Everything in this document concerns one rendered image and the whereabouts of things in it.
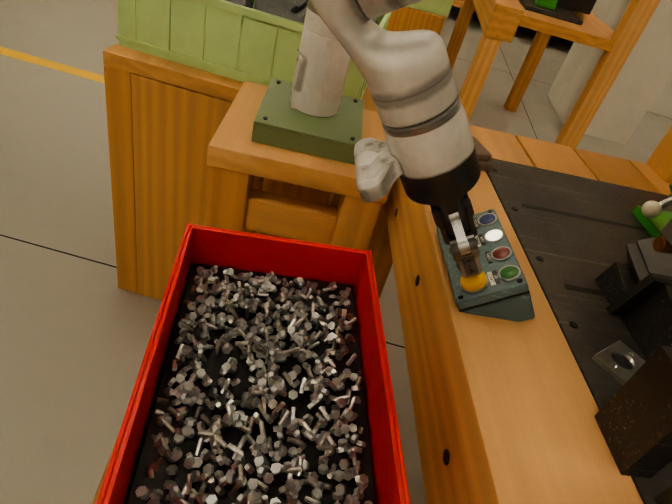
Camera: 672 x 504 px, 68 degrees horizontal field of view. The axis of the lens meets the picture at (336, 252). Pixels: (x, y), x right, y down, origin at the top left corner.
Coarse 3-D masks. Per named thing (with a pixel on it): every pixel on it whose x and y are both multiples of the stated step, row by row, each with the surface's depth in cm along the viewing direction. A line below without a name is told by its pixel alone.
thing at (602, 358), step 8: (616, 344) 57; (624, 344) 57; (600, 352) 55; (608, 352) 56; (616, 352) 57; (624, 352) 56; (632, 352) 57; (600, 360) 55; (608, 360) 55; (632, 360) 56; (640, 360) 56; (608, 368) 54; (616, 368) 54; (624, 368) 54; (632, 368) 55; (616, 376) 53; (624, 376) 53
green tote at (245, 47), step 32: (128, 0) 116; (160, 0) 115; (192, 0) 113; (224, 0) 113; (128, 32) 121; (160, 32) 119; (192, 32) 118; (224, 32) 116; (256, 32) 115; (288, 32) 113; (192, 64) 122; (224, 64) 121; (256, 64) 119; (288, 64) 118; (352, 64) 115; (352, 96) 119
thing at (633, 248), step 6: (630, 246) 62; (636, 246) 62; (630, 252) 62; (636, 252) 61; (630, 258) 62; (636, 258) 61; (642, 258) 61; (630, 264) 63; (636, 264) 61; (642, 264) 60; (636, 270) 60; (642, 270) 60; (636, 276) 61; (642, 276) 59; (636, 282) 62
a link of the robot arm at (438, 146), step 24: (432, 120) 41; (456, 120) 42; (360, 144) 50; (384, 144) 48; (408, 144) 43; (432, 144) 42; (456, 144) 43; (360, 168) 46; (384, 168) 45; (408, 168) 45; (432, 168) 44; (360, 192) 45; (384, 192) 45
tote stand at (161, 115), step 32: (128, 64) 120; (160, 64) 120; (128, 96) 125; (160, 96) 123; (192, 96) 122; (224, 96) 120; (128, 128) 130; (160, 128) 128; (192, 128) 127; (128, 160) 136; (160, 160) 134; (192, 160) 132; (128, 192) 142; (160, 192) 140; (192, 192) 139; (288, 192) 133; (320, 192) 132; (128, 224) 149; (160, 224) 147; (128, 256) 157; (160, 256) 155; (128, 288) 166; (160, 288) 163
